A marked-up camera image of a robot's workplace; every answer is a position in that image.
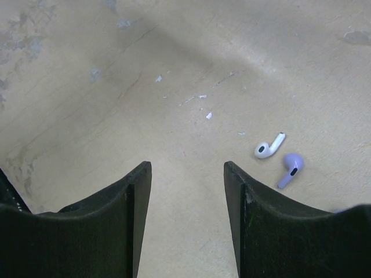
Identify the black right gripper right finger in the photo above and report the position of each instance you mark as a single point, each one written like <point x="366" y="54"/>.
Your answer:
<point x="275" y="236"/>

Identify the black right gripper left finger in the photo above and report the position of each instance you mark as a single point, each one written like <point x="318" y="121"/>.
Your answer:
<point x="98" y="236"/>

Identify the white earbud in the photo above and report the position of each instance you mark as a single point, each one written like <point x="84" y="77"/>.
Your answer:
<point x="264" y="150"/>

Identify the purple earbud right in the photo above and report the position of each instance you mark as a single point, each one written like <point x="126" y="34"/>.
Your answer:
<point x="342" y="210"/>

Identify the purple earbud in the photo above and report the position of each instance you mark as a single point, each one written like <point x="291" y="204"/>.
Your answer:
<point x="294" y="163"/>
<point x="342" y="210"/>

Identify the purple earbud left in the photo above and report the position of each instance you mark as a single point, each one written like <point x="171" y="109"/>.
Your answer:
<point x="294" y="163"/>

